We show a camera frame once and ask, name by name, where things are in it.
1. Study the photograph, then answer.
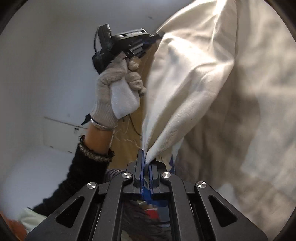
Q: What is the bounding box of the cream white garment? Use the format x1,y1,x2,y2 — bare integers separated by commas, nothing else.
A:
142,1,295,240

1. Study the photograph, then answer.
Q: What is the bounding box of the left forearm black sleeve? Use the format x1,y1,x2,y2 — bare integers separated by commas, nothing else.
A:
32,122,117,217

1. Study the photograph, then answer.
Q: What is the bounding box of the left hand in knit glove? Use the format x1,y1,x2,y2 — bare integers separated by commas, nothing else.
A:
90,53,147,131

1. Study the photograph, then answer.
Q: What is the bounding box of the white wall cabinet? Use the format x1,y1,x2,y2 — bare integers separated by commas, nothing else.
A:
43,117,87,153

